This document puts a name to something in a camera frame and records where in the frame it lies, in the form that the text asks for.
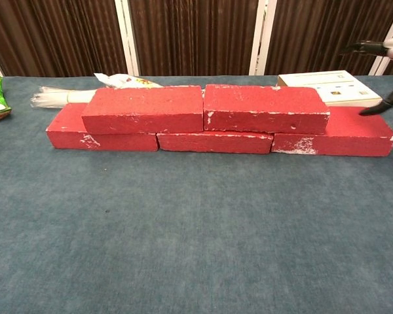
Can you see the red brick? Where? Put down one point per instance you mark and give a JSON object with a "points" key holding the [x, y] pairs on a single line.
{"points": [[68, 134], [353, 137], [213, 144], [144, 108], [265, 104]]}

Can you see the white flat box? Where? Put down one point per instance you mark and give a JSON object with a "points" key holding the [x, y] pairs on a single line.
{"points": [[334, 86]]}

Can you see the blue felt table cover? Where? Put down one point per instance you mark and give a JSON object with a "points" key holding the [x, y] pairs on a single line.
{"points": [[196, 229]]}

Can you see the clear plastic straw packet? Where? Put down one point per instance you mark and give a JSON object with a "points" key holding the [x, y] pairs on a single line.
{"points": [[62, 96]]}

